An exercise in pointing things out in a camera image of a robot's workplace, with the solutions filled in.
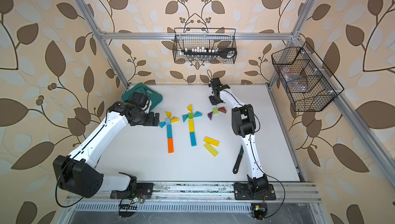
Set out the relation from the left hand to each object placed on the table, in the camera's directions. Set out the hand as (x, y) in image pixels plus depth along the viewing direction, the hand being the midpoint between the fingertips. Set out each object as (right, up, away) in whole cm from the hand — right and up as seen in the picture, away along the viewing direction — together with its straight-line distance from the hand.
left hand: (151, 119), depth 80 cm
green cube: (+19, 0, +22) cm, 29 cm away
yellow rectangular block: (+20, -6, +19) cm, 28 cm away
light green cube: (+36, +3, +24) cm, 43 cm away
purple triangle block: (+32, 0, +21) cm, 38 cm away
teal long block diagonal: (+6, -9, +16) cm, 19 cm away
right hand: (+37, +10, +29) cm, 49 cm away
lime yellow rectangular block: (+33, -19, +9) cm, 39 cm away
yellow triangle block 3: (+19, +5, +25) cm, 32 cm away
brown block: (+41, +4, +24) cm, 48 cm away
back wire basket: (+29, +45, +16) cm, 55 cm away
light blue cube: (+5, -3, +17) cm, 18 cm away
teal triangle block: (+24, +1, +22) cm, 32 cm away
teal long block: (+21, -13, +13) cm, 28 cm away
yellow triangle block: (+9, -3, +19) cm, 21 cm away
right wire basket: (+78, +18, -8) cm, 81 cm away
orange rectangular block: (+8, -16, +9) cm, 20 cm away
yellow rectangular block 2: (+33, -15, +11) cm, 37 cm away
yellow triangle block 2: (+4, 0, +22) cm, 22 cm away
